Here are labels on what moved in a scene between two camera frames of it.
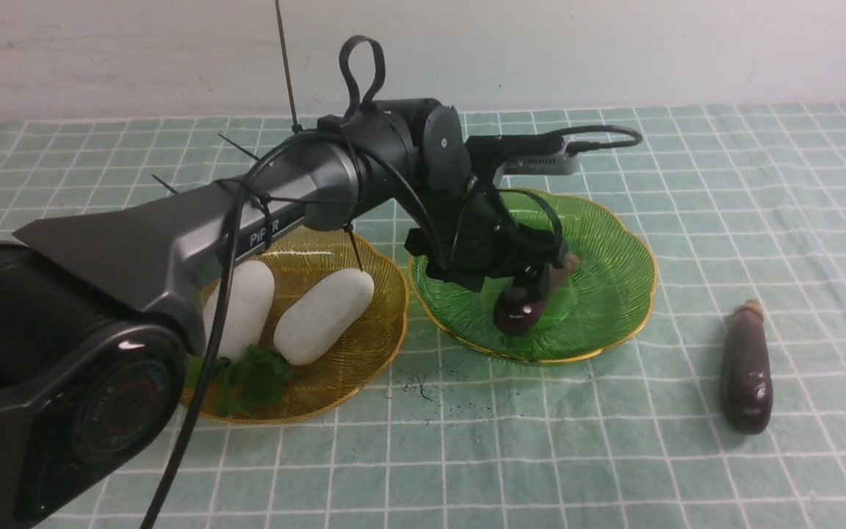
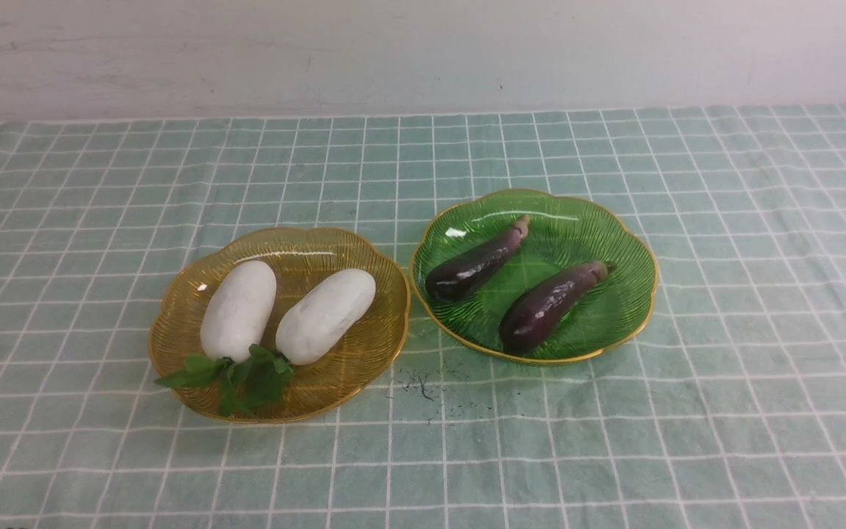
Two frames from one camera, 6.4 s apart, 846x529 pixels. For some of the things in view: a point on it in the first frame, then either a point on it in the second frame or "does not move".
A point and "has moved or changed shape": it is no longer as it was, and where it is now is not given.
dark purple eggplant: (518, 309) has moved or changed shape
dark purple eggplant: (747, 380) -> (541, 303)
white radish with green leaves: (311, 316) does not move
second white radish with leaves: (240, 374) does not move
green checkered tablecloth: (756, 393) does not move
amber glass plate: (297, 264) does not move
